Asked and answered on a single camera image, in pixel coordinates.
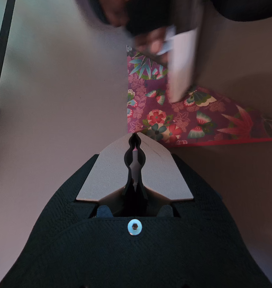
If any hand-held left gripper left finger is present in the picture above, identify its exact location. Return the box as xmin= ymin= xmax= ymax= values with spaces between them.
xmin=76 ymin=133 xmax=137 ymax=214

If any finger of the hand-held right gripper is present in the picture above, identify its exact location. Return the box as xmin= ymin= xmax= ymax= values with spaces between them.
xmin=167 ymin=27 xmax=200 ymax=104

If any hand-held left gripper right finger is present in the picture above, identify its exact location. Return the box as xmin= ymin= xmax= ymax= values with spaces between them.
xmin=133 ymin=132 xmax=194 ymax=214

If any black strip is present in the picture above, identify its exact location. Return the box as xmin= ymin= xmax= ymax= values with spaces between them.
xmin=0 ymin=0 xmax=16 ymax=104

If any person's right hand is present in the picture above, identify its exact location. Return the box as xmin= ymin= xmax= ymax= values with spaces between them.
xmin=106 ymin=0 xmax=173 ymax=66

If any purple floral origami paper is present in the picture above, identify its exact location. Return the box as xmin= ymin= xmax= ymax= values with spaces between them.
xmin=127 ymin=45 xmax=272 ymax=148

